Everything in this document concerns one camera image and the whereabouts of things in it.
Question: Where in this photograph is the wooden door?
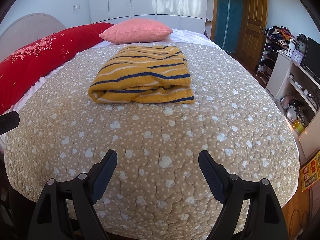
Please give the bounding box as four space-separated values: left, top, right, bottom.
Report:
236 0 269 61

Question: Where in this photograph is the cluttered shoe rack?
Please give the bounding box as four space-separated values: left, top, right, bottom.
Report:
256 26 298 84

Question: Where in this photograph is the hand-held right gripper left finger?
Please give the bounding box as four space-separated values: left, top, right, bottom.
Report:
32 149 118 240

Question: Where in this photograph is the small purple clock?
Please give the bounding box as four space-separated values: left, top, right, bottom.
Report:
291 49 304 63

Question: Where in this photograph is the dark ornate table clock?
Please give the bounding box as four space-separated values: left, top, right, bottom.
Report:
296 34 308 55

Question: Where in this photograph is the beige quilted bedspread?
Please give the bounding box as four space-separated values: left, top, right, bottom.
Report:
4 40 300 233

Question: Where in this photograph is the teal fabric curtain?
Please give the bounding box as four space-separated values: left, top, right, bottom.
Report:
215 0 244 53

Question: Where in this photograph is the yellow striped sweater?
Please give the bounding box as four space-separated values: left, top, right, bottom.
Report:
87 45 195 105

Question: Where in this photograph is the white shelf unit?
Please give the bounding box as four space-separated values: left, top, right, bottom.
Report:
265 51 320 159

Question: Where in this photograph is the white padded headboard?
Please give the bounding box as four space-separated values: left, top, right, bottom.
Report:
0 13 67 61

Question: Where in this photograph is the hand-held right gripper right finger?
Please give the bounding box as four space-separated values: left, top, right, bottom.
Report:
198 150 289 240

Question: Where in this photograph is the yellow bottle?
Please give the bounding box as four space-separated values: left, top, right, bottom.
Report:
292 120 306 135

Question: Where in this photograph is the pink ribbed pillow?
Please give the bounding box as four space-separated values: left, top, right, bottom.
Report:
99 18 174 43

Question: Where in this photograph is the red embroidered pillow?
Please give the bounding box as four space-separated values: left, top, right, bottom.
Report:
0 22 115 115

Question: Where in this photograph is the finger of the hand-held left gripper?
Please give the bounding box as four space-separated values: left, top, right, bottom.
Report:
0 111 20 136

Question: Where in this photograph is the black television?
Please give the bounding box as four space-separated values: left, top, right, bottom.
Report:
302 37 320 81

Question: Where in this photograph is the yellow printed poster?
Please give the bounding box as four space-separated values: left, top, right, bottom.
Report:
300 151 320 192

